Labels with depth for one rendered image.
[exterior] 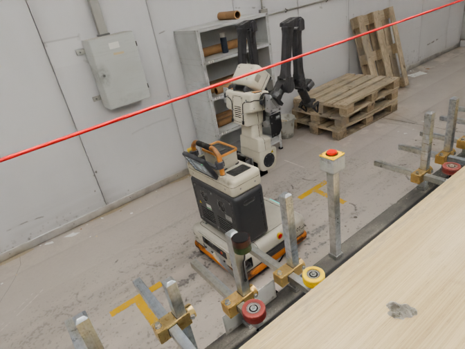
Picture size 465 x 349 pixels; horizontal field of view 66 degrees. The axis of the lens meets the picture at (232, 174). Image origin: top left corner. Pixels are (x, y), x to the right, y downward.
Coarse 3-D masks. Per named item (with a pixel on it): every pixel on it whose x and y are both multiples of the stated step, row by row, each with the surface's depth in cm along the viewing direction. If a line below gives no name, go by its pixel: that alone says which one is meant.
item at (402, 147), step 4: (400, 144) 221; (404, 144) 220; (400, 148) 220; (404, 148) 218; (408, 148) 216; (412, 148) 214; (416, 148) 213; (420, 148) 212; (412, 152) 215; (416, 152) 213; (420, 152) 211; (432, 152) 205; (436, 152) 204; (432, 156) 205; (448, 156) 198; (452, 156) 198; (456, 156) 197; (448, 160) 199; (452, 160) 197; (456, 160) 195; (460, 160) 194; (464, 160) 192; (460, 164) 195; (464, 164) 193
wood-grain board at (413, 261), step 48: (432, 192) 159; (384, 240) 137; (432, 240) 133; (336, 288) 120; (384, 288) 117; (432, 288) 114; (288, 336) 108; (336, 336) 105; (384, 336) 102; (432, 336) 100
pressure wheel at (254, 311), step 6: (252, 300) 121; (258, 300) 121; (246, 306) 119; (252, 306) 118; (258, 306) 119; (264, 306) 118; (246, 312) 117; (252, 312) 117; (258, 312) 116; (264, 312) 117; (246, 318) 116; (252, 318) 115; (258, 318) 115; (264, 318) 117; (258, 330) 123
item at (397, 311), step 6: (390, 306) 110; (396, 306) 109; (402, 306) 107; (408, 306) 109; (390, 312) 108; (396, 312) 107; (402, 312) 107; (408, 312) 106; (414, 312) 107; (396, 318) 106; (402, 318) 106
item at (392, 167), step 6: (378, 162) 207; (384, 162) 205; (390, 168) 202; (396, 168) 198; (402, 168) 196; (408, 168) 195; (408, 174) 194; (426, 174) 187; (426, 180) 187; (432, 180) 184; (438, 180) 182; (444, 180) 180
